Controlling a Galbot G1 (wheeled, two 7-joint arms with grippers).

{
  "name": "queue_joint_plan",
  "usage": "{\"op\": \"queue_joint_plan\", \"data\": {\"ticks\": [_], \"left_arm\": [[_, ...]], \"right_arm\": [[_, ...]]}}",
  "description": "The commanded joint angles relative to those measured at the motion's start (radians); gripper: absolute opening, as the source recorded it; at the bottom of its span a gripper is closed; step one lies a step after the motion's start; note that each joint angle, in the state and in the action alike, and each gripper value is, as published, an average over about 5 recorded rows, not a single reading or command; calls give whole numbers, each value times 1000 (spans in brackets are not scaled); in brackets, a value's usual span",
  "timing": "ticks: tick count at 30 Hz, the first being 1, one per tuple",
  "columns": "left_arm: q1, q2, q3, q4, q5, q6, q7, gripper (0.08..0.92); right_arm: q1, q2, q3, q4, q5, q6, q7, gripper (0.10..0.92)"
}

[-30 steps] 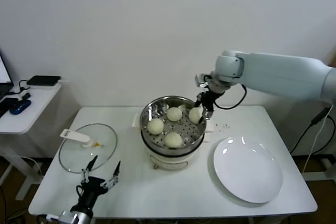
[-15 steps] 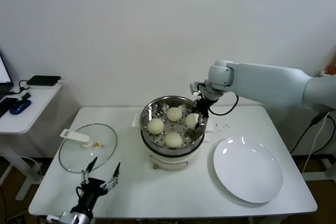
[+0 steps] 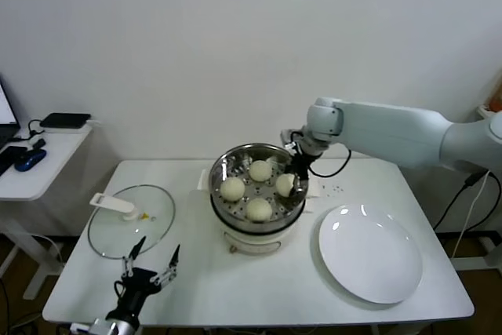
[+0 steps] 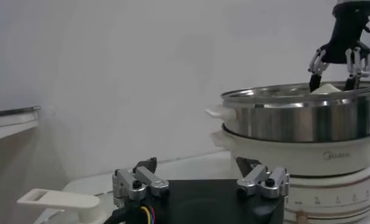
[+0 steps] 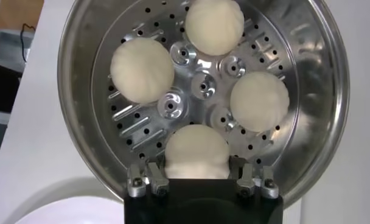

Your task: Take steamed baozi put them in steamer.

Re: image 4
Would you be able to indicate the stainless steel steamer basket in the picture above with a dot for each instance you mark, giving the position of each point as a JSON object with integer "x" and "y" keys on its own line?
{"x": 294, "y": 121}

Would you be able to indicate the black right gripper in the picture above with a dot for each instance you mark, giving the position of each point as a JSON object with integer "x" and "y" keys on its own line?
{"x": 347, "y": 33}

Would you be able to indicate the white electric cooker pot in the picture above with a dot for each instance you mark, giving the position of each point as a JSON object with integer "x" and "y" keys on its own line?
{"x": 309, "y": 158}

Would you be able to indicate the black flat device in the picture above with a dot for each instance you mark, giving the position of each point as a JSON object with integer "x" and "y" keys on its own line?
{"x": 17, "y": 111}

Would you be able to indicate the white steamed baozi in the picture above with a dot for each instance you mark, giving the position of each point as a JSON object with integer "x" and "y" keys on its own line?
{"x": 326, "y": 89}

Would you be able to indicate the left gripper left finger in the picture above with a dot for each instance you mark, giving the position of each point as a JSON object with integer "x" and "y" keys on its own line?
{"x": 151, "y": 181}

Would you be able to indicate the white side desk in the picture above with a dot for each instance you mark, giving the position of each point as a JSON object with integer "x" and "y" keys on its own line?
{"x": 8, "y": 132}

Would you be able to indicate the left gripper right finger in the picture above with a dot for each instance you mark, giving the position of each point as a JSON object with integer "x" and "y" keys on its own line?
{"x": 258, "y": 178}

